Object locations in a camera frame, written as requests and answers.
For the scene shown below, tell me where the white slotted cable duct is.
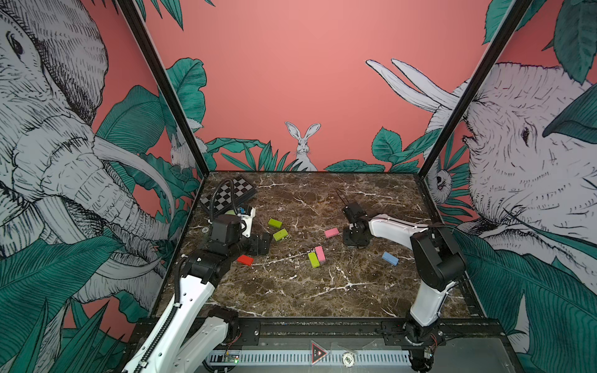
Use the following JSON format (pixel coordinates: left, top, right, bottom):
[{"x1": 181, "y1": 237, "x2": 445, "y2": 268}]
[{"x1": 206, "y1": 350, "x2": 410, "y2": 368}]

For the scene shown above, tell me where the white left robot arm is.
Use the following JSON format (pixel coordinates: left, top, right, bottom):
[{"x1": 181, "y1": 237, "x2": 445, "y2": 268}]
[{"x1": 123, "y1": 179, "x2": 272, "y2": 372}]

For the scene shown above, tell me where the red triangle warning sticker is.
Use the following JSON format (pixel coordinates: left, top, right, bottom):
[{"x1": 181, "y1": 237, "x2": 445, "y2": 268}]
[{"x1": 310, "y1": 340, "x2": 329, "y2": 365}]

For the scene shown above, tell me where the folded black chess board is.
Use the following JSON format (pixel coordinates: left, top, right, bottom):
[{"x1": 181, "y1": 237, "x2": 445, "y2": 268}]
[{"x1": 199, "y1": 177, "x2": 257, "y2": 216}]

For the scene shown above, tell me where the red block front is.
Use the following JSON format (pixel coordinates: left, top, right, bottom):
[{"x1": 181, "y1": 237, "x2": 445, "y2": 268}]
[{"x1": 236, "y1": 255, "x2": 254, "y2": 267}]

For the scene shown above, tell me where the black left corner post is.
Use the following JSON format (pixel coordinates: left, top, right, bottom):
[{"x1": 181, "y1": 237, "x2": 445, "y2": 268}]
[{"x1": 117, "y1": 0, "x2": 210, "y2": 178}]

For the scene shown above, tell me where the green block far left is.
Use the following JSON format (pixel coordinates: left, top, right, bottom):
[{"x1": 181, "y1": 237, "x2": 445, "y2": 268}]
[{"x1": 268, "y1": 219, "x2": 282, "y2": 229}]

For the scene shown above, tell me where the pink block centre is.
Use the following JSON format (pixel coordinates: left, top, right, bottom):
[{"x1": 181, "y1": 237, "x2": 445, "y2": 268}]
[{"x1": 324, "y1": 228, "x2": 340, "y2": 238}]

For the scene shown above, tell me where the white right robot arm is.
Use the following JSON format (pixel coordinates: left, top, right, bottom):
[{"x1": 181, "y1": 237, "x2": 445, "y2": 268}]
[{"x1": 342, "y1": 202, "x2": 466, "y2": 346}]

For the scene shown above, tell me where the black right corner post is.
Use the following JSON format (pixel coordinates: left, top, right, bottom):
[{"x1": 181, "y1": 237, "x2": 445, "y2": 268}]
[{"x1": 418, "y1": 0, "x2": 533, "y2": 179}]

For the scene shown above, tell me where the black front rail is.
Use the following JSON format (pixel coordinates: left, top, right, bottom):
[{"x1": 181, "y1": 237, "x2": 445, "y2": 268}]
[{"x1": 134, "y1": 316, "x2": 505, "y2": 348}]

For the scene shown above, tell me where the black corner post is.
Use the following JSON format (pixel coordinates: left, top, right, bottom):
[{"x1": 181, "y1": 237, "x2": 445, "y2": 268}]
[
  {"x1": 117, "y1": 0, "x2": 210, "y2": 178},
  {"x1": 418, "y1": 0, "x2": 533, "y2": 179}
]

